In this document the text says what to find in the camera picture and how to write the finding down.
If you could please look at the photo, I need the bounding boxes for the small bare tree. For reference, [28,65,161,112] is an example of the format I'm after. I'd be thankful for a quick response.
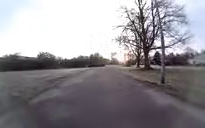
[116,33,144,69]

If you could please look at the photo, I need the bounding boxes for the grey asphalt path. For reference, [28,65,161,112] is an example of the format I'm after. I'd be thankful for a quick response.
[23,64,205,128]

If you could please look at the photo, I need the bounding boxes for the large bare tree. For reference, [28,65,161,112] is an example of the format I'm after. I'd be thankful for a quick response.
[114,0,194,71]

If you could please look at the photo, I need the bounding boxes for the distant line of trees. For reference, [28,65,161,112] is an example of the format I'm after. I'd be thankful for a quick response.
[0,51,119,73]

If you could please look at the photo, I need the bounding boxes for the grey pole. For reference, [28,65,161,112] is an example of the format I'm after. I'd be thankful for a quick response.
[153,0,167,85]

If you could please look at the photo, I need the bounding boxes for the dark row of trees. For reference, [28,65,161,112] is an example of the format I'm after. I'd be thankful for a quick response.
[151,48,205,67]

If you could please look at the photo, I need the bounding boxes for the grass verge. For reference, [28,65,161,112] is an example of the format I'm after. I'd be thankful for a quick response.
[114,64,205,111]

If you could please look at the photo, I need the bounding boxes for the frosty grass field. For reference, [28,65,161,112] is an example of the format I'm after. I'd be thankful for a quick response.
[0,66,91,128]

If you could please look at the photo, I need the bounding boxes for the pale building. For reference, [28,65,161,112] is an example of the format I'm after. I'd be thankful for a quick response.
[189,53,205,66]

